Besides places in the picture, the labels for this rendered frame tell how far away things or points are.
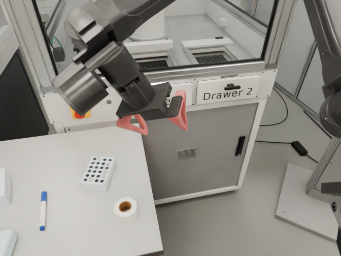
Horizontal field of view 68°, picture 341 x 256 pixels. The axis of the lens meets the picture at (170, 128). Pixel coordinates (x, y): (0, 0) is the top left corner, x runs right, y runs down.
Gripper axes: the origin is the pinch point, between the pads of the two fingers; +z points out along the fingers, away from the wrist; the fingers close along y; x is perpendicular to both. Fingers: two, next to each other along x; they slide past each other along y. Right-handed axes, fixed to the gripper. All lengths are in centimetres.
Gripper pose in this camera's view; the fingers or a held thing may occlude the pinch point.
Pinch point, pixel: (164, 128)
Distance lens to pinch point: 52.5
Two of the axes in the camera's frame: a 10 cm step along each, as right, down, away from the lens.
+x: 2.2, -7.9, 5.7
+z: 4.4, 6.1, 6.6
